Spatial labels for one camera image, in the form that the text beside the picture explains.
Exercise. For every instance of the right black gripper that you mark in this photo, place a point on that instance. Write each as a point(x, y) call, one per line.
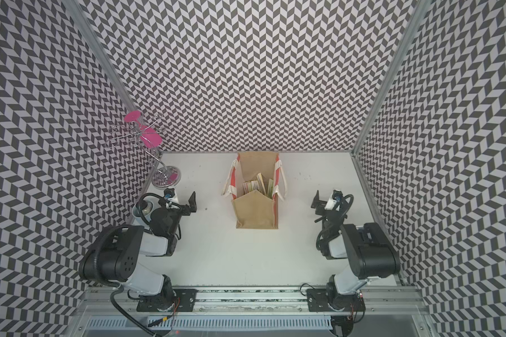
point(320, 206)

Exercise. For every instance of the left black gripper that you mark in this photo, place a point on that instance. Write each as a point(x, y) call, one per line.
point(192, 205)

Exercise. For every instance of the burlap red striped tote bag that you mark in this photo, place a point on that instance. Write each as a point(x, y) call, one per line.
point(255, 211)

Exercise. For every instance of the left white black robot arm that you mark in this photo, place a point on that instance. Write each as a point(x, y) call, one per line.
point(113, 258)

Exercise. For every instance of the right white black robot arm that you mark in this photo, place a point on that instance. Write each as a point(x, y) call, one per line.
point(367, 249)

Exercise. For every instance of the green folding fan in bag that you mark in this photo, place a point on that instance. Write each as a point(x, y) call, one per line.
point(270, 188)

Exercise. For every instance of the light blue mug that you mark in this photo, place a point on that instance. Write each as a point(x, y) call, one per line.
point(141, 212)

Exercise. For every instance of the chrome stand with pink cups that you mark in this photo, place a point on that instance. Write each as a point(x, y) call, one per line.
point(145, 134)

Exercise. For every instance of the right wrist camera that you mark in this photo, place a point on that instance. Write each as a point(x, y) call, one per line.
point(335, 200)

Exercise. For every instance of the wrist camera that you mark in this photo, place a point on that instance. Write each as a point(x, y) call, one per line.
point(335, 200)
point(170, 196)

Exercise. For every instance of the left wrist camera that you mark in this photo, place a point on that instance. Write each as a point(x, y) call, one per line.
point(170, 196)

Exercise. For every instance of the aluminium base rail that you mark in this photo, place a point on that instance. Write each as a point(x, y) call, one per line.
point(247, 310)

